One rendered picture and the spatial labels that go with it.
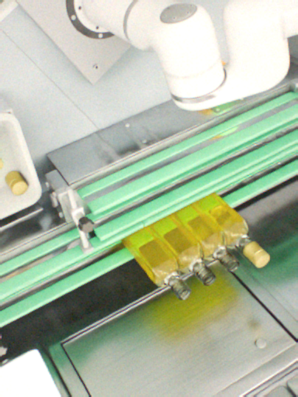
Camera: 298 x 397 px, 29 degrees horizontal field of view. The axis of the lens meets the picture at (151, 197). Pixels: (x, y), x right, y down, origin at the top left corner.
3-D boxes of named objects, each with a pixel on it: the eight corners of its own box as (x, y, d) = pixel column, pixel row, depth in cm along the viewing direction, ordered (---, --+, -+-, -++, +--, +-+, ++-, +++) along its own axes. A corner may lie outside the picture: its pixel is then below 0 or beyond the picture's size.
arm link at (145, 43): (161, -23, 94) (222, 2, 83) (180, 44, 103) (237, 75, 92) (113, 5, 92) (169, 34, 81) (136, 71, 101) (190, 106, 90)
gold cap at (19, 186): (17, 185, 122) (24, 196, 119) (2, 184, 120) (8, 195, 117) (22, 171, 121) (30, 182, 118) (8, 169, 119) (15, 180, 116)
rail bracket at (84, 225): (66, 232, 121) (91, 269, 113) (47, 172, 110) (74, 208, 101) (79, 226, 122) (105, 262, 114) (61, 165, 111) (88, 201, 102)
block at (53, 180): (51, 207, 125) (64, 226, 120) (40, 174, 118) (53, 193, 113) (66, 201, 126) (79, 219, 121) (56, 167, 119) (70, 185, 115)
